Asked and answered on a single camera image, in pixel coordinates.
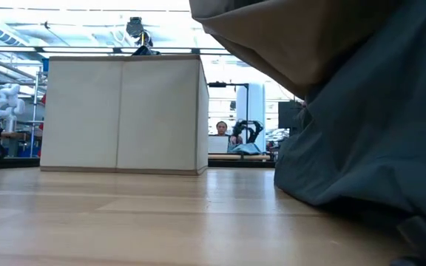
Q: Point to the black background robot arm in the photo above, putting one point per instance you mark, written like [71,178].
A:
[251,129]

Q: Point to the teal cloth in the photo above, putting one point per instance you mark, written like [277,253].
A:
[246,149]

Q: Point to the black monitor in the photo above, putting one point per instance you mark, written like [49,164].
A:
[288,118]

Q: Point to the wooden background table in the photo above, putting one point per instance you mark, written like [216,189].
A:
[235,157]

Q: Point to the beige fabric storage box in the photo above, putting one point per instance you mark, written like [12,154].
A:
[124,114]

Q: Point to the black frame stand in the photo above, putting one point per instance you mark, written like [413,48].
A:
[247,111]

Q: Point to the person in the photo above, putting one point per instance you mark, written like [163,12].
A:
[221,129]

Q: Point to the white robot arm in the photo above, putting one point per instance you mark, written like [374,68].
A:
[7,103]

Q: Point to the white pillar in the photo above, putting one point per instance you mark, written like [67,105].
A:
[257,107]

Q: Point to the wooden workbench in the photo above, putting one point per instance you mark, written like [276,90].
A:
[17,135]

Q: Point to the white laptop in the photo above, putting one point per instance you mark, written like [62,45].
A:
[218,145]

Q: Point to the khaki trousers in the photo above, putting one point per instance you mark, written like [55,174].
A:
[290,44]

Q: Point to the red plastic bin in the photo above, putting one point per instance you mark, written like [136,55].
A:
[43,99]

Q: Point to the blue plastic bin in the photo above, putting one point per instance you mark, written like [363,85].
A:
[45,64]

